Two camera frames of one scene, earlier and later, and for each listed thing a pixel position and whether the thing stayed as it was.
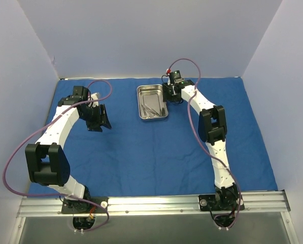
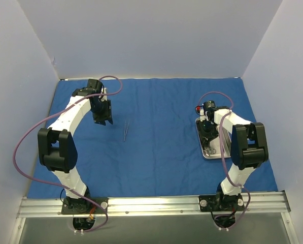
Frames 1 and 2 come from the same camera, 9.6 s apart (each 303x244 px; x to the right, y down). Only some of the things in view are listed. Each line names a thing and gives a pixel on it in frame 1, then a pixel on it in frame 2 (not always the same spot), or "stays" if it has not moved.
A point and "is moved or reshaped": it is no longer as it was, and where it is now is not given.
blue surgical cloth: [158, 155] stays
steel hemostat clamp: [162, 112] is moved or reshaped
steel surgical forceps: [145, 113] to [125, 131]
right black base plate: [206, 202] stays
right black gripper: [170, 94] to [207, 137]
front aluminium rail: [29, 207] stays
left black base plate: [76, 206] stays
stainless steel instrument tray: [150, 102] is moved or reshaped
